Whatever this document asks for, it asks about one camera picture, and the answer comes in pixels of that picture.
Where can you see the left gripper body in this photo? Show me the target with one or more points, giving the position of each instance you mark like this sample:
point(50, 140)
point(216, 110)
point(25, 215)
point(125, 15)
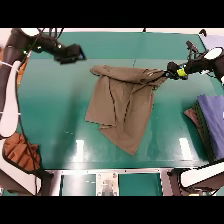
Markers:
point(70, 53)

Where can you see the red-brown garment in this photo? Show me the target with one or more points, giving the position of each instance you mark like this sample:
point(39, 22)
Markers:
point(193, 116)

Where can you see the purple garment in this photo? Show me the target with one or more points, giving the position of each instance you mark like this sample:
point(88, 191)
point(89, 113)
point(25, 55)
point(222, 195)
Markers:
point(215, 120)

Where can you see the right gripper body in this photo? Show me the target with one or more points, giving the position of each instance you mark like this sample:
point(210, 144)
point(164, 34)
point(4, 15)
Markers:
point(174, 70)

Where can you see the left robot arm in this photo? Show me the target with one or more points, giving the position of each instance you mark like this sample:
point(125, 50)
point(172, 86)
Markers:
point(10, 100)

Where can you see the brown T-shirt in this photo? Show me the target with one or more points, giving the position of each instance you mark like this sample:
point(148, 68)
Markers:
point(125, 106)

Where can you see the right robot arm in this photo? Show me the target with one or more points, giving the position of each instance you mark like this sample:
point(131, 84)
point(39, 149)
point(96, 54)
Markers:
point(213, 53)

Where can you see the orange garment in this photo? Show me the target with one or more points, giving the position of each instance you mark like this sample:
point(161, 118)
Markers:
point(20, 150)

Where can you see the dark green garment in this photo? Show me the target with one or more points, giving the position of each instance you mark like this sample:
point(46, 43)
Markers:
point(204, 128)

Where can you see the silver frame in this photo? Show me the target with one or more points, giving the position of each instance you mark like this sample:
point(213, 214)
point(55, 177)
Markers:
point(106, 183)

